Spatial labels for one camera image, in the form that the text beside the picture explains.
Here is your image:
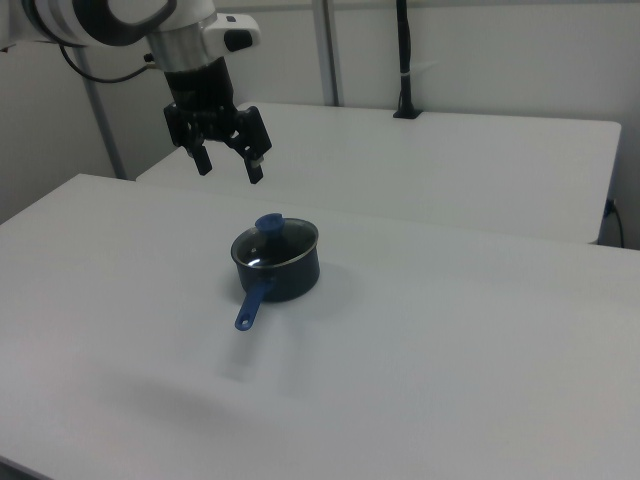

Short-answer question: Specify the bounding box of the black floor cable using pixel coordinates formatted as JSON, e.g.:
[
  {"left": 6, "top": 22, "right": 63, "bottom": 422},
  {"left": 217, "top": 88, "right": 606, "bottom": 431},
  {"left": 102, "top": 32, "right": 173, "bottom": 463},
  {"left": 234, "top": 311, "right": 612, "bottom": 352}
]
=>
[{"left": 604, "top": 198, "right": 626, "bottom": 248}]

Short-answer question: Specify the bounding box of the dark blue saucepan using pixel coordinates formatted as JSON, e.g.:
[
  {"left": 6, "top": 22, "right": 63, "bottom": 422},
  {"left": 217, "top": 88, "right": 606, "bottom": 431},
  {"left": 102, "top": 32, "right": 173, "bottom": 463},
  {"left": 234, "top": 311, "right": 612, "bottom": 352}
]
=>
[{"left": 230, "top": 217, "right": 321, "bottom": 333}]

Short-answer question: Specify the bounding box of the glass lid with blue knob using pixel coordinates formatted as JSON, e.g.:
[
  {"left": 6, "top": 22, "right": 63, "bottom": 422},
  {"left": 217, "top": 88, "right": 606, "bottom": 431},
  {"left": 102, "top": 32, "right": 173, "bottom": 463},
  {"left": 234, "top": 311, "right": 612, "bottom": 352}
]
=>
[{"left": 230, "top": 212, "right": 319, "bottom": 269}]

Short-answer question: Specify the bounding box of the grey wall partition post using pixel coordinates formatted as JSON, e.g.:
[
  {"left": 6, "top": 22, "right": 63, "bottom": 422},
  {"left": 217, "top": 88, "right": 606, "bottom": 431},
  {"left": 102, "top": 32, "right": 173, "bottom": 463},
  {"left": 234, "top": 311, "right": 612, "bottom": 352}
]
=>
[{"left": 313, "top": 0, "right": 346, "bottom": 107}]

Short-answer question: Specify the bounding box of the white rear table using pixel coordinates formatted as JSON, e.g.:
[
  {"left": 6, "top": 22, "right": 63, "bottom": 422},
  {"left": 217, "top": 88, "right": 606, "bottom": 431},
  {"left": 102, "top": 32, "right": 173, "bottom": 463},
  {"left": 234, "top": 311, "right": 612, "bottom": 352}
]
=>
[{"left": 135, "top": 102, "right": 623, "bottom": 246}]

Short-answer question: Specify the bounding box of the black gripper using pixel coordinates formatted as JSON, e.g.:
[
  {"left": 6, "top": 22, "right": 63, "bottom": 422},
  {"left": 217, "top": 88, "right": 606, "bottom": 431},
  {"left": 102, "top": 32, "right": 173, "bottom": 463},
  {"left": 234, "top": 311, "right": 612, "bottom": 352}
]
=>
[{"left": 163, "top": 57, "right": 274, "bottom": 185}]

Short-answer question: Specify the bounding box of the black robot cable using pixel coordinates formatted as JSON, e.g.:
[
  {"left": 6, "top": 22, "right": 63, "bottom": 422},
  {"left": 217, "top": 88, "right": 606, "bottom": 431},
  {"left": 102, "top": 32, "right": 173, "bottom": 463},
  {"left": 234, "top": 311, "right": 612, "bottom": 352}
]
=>
[{"left": 58, "top": 44, "right": 162, "bottom": 84}]

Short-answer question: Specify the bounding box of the black camera stand pole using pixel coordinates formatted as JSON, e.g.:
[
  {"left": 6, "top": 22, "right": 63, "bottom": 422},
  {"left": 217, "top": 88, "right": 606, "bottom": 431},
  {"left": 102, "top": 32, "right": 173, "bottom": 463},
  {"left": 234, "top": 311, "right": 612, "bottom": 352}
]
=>
[{"left": 392, "top": 0, "right": 424, "bottom": 120}]

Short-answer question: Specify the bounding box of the grey slanted wall post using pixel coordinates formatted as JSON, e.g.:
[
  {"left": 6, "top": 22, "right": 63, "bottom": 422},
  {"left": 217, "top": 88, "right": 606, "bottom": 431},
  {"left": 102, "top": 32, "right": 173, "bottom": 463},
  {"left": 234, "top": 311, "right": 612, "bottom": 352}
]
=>
[{"left": 73, "top": 47, "right": 127, "bottom": 180}]

